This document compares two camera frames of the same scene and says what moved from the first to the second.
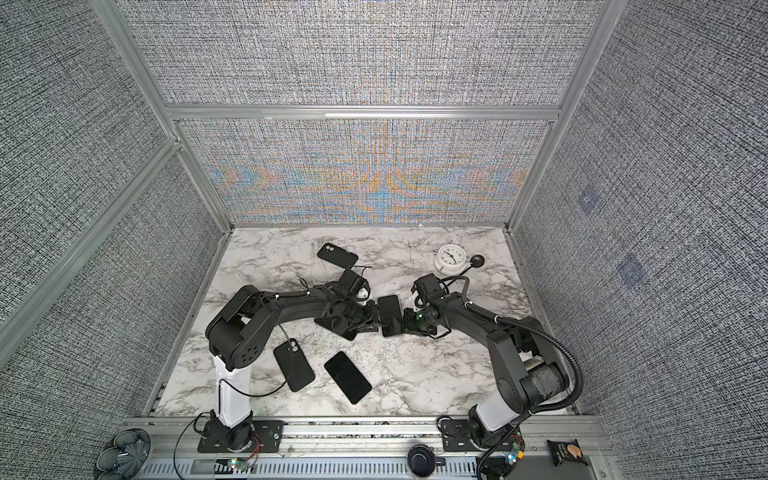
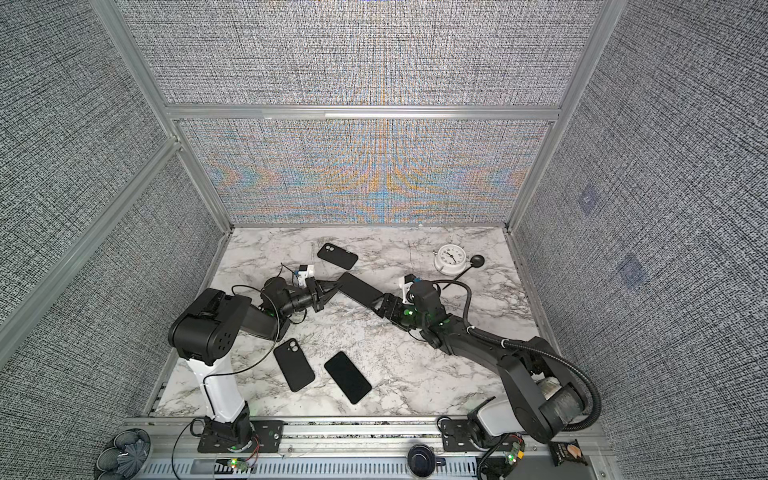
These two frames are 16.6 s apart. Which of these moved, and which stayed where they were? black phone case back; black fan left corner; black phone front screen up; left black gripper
Moved: left black gripper
Stayed: black phone case back; black phone front screen up; black fan left corner
